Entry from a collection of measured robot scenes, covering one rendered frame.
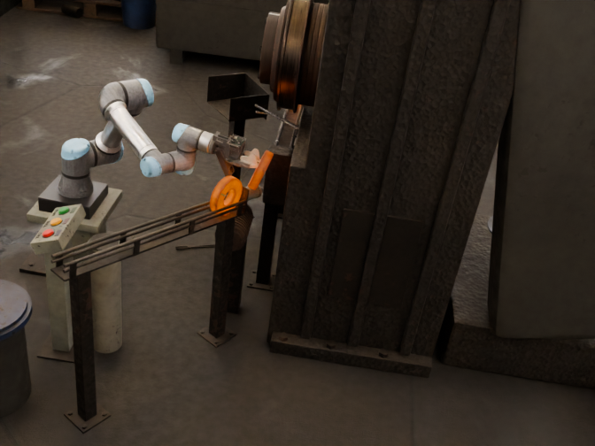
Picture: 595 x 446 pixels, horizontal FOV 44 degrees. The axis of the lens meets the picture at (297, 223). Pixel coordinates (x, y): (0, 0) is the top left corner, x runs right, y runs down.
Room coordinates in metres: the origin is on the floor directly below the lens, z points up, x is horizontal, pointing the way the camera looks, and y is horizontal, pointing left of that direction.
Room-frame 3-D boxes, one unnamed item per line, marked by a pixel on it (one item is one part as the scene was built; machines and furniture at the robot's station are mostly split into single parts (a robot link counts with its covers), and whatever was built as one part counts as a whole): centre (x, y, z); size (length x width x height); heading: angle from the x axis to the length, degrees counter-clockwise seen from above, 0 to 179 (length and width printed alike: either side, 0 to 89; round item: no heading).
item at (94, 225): (2.73, 1.00, 0.28); 0.32 x 0.32 x 0.04; 87
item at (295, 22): (2.81, 0.11, 1.11); 0.47 x 0.06 x 0.47; 179
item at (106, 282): (2.18, 0.70, 0.26); 0.12 x 0.12 x 0.52
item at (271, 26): (2.81, 0.21, 1.11); 0.28 x 0.06 x 0.28; 179
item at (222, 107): (3.31, 0.38, 0.36); 0.26 x 0.20 x 0.72; 34
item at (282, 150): (2.57, 0.10, 0.68); 0.11 x 0.08 x 0.24; 89
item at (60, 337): (2.14, 0.86, 0.31); 0.24 x 0.16 x 0.62; 179
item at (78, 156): (2.75, 0.99, 0.53); 0.13 x 0.12 x 0.14; 137
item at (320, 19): (2.80, 0.03, 1.11); 0.47 x 0.10 x 0.47; 179
